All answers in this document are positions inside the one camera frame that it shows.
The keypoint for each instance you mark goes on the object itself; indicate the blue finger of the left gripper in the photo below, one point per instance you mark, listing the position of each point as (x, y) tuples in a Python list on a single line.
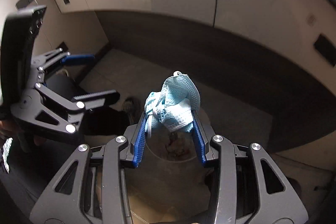
[(77, 59), (97, 100)]

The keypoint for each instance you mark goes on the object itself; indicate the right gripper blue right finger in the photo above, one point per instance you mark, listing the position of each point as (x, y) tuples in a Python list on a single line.
[(276, 200)]

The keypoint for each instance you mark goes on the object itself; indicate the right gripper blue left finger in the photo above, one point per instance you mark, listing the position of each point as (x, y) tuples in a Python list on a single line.
[(69, 196)]

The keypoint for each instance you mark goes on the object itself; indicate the blue face mask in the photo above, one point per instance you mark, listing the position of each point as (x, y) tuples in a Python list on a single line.
[(173, 105)]

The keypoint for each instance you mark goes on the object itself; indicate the person's left hand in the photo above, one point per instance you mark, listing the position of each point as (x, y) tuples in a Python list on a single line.
[(10, 129)]

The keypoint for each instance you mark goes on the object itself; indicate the dark shoe on floor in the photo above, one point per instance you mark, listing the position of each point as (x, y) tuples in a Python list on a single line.
[(132, 107)]

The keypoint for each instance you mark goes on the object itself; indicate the right drawer front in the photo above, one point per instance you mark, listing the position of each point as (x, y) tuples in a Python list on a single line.
[(288, 27)]

